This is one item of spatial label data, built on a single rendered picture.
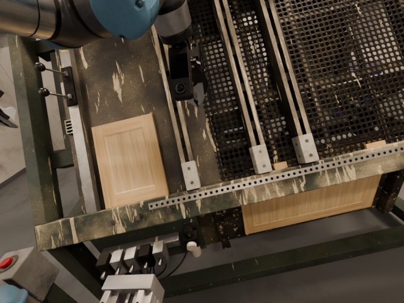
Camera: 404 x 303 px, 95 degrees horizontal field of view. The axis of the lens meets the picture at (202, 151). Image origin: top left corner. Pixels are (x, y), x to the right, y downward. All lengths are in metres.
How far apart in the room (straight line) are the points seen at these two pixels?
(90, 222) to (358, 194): 1.60
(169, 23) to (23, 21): 0.21
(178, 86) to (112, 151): 0.67
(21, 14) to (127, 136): 0.72
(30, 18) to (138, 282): 0.55
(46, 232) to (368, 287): 1.81
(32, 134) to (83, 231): 0.53
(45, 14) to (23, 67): 1.02
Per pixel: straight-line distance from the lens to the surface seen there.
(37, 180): 1.19
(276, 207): 1.37
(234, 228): 1.44
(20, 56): 1.40
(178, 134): 0.86
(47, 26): 0.37
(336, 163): 1.02
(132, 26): 0.31
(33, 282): 1.06
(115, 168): 1.00
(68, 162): 1.20
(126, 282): 0.61
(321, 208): 1.56
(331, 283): 1.67
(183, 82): 0.42
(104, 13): 0.32
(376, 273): 1.79
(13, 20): 0.35
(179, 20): 0.43
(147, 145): 0.95
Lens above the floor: 1.46
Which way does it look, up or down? 29 degrees down
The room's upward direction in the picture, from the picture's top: 14 degrees counter-clockwise
